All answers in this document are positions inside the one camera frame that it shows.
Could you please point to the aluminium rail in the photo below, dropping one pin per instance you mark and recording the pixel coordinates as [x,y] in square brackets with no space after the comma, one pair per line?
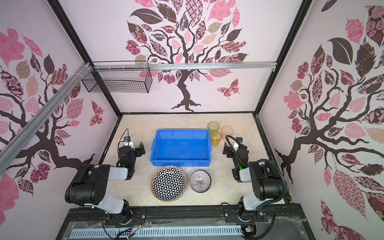
[199,66]
[12,149]

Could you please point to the floral pattern plate orange rim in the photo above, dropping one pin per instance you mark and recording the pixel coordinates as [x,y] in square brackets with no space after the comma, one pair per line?
[169,183]

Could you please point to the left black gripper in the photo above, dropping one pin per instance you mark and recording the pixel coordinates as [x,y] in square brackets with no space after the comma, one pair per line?
[137,149]

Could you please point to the aluminium rail back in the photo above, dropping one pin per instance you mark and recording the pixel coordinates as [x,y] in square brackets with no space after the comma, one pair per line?
[199,66]

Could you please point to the blue plastic bin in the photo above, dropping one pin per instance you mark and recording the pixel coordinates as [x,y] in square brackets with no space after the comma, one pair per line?
[181,148]

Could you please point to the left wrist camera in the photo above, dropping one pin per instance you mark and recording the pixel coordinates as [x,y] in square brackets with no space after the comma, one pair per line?
[127,140]

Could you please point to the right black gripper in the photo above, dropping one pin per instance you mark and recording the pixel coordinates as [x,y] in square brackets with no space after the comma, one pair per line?
[229,150]

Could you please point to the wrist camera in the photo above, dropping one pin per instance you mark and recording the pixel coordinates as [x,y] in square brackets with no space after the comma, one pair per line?
[127,140]
[239,140]

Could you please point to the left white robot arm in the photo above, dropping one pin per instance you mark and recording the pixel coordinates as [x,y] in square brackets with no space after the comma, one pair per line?
[89,186]

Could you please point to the aluminium rail left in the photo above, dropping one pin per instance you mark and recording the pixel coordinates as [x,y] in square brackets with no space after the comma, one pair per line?
[12,149]

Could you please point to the yellow transparent cup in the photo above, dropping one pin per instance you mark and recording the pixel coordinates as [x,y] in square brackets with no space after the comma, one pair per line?
[215,137]

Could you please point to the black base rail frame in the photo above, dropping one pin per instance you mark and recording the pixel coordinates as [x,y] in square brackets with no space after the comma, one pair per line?
[275,222]

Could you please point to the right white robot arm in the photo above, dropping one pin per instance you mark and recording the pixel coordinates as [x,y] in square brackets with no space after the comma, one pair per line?
[268,183]

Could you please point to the black wire basket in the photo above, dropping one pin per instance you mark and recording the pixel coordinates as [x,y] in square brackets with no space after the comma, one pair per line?
[119,77]

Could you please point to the pink transparent cup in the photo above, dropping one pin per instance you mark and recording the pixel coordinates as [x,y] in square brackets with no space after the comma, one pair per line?
[226,130]

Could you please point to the green transparent cup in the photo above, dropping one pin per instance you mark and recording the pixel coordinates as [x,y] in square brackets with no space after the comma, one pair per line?
[213,126]

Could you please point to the white slotted cable duct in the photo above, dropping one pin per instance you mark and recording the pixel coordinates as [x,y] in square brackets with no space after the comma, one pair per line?
[155,232]

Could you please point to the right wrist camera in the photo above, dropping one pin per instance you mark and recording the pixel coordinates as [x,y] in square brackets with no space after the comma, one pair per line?
[239,140]

